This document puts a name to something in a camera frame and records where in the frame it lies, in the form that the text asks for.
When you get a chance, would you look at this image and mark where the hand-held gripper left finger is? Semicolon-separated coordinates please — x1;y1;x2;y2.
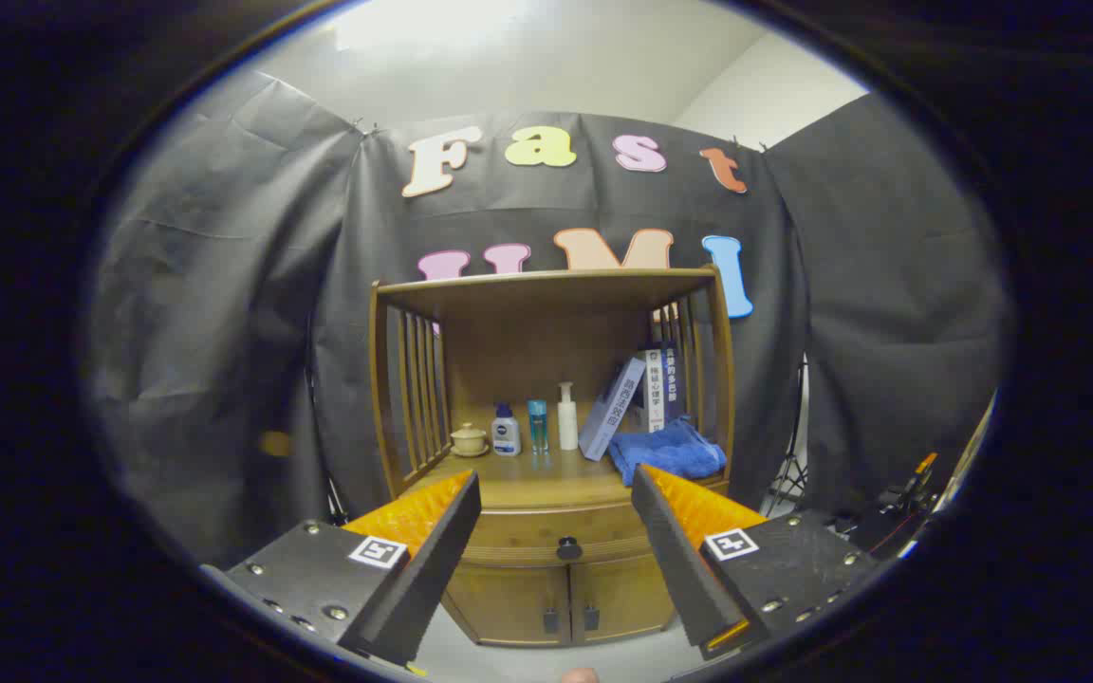
200;470;483;676

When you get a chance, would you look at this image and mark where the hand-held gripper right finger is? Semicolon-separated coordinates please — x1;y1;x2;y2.
630;463;880;662

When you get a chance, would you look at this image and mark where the wooden drawer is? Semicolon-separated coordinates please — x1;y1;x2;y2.
461;501;666;570

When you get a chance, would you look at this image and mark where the wooden cabinet door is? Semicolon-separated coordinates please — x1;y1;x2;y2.
442;562;574;648
570;555;678;644

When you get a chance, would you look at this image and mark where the wooden cabinet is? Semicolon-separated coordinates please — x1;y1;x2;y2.
368;266;737;649

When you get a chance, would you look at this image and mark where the blue folded towel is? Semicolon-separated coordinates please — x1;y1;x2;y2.
608;415;728;488

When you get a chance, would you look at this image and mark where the white lotion bottle blue cap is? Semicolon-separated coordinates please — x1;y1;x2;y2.
491;402;522;458

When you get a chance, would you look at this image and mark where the lavender book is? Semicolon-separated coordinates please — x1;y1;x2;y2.
578;357;648;463

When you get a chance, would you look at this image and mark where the white pump bottle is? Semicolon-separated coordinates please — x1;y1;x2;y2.
557;381;580;452

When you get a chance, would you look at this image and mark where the dark blue book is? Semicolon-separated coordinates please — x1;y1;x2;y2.
660;343;683;426

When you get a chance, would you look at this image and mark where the black equipment with orange part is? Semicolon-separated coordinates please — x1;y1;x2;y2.
831;453;941;561

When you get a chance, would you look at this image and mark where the black backdrop cloth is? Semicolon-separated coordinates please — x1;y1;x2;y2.
82;68;1017;570

